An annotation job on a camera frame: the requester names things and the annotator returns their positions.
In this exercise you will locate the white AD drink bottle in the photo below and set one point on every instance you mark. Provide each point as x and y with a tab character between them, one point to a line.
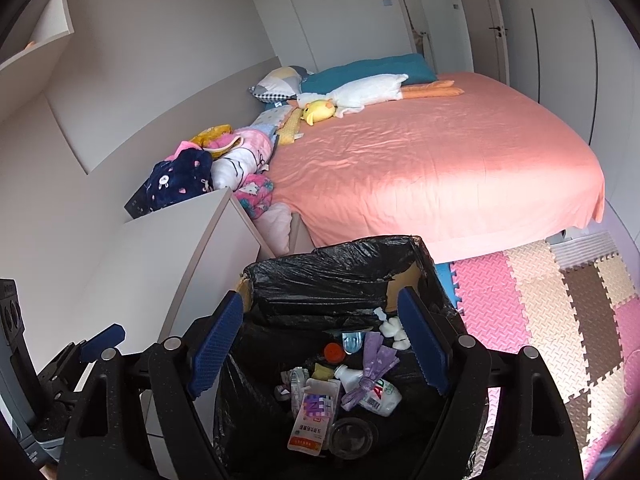
379	397

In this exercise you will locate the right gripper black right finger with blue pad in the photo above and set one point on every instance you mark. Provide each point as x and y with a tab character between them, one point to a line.
532	437

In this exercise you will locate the purple plastic bag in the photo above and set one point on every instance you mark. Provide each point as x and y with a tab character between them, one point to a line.
377	359

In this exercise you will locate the pink patterned clothes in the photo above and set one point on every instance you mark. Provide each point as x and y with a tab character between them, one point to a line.
239	159

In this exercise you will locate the pink bed sheet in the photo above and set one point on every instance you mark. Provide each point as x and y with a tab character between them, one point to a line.
473	174

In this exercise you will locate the yellow duck plush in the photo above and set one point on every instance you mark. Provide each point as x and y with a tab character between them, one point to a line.
318	111

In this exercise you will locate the blue transparent cup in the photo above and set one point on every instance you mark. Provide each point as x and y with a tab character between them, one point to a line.
352	342

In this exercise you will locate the grey checked pillow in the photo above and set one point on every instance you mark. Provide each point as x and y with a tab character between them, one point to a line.
282	84

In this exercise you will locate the navy patterned blanket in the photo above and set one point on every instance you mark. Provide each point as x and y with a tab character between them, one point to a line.
173	181

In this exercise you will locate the teal pillow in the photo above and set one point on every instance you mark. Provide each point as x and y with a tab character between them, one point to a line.
413	65

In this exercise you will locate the white goose plush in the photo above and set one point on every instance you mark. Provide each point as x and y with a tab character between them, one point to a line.
355	96

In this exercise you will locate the orange plastic cap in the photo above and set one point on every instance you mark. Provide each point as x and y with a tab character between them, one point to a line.
334	353

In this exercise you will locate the white pink snack packet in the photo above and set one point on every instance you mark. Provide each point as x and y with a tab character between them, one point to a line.
320	401

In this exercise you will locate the brown foam floor mat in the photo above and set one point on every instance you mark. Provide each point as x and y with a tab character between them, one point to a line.
596	320

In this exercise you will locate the pink foam floor mat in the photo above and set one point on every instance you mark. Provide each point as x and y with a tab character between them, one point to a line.
490	305

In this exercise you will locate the white wall shelf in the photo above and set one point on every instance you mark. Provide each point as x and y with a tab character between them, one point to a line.
32	50

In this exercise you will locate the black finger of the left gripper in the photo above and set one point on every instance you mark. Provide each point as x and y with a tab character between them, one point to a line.
40	404

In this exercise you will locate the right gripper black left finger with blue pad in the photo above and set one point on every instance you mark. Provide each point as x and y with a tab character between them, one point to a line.
106	437

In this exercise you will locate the clear plastic round lid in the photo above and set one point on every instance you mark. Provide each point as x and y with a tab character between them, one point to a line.
350	438

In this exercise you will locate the white door with handle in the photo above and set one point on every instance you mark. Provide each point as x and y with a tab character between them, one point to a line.
487	33

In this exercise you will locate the black trash bag bin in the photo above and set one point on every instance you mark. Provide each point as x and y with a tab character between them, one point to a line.
299	304

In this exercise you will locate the black wall socket panel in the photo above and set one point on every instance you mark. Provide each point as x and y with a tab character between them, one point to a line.
137	206

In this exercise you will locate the white nightstand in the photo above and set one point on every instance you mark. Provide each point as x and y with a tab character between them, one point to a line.
166	269

